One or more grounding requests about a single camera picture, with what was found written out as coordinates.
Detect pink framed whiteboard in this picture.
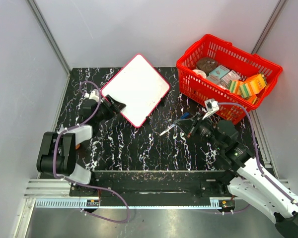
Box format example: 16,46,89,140
101,54,170,128

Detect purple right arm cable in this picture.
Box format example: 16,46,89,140
217,102,298,216

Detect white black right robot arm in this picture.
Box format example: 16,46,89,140
174,114,298,238

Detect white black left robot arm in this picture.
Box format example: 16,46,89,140
36,95,126,196

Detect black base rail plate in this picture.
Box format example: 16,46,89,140
69,171,246,199

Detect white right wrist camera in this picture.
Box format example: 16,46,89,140
203,99,220,120

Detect brown round item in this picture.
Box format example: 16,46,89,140
196,57,218,74

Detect white tape roll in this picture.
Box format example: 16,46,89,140
193,69,207,79

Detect yellow green sponge pack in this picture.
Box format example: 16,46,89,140
227,80,243,96

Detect white blue whiteboard marker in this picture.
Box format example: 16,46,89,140
159,113,190,136

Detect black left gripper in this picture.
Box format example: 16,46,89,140
95,95,126,123

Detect teal small box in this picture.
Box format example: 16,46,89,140
209,65,230,79

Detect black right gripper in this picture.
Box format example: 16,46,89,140
174,111,224,151

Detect red plastic shopping basket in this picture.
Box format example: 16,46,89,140
176,34,283,124

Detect pink white small box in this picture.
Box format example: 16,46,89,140
221,70,241,87

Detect orange sponge pack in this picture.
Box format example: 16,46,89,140
239,74,267,98

